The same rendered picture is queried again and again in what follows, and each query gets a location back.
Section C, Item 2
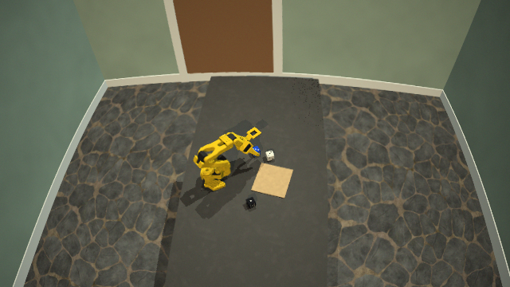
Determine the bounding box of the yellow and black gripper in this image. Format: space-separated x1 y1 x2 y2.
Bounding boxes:
235 127 261 156

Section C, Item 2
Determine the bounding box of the black die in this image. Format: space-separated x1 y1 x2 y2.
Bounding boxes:
246 197 256 208

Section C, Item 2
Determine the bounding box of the white die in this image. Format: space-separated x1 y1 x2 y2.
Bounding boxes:
265 151 274 161

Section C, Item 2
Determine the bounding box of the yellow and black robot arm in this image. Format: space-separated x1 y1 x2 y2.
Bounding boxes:
193 132 244 191

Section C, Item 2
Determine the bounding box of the tan square mat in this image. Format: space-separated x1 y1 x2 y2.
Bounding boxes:
251 163 293 198

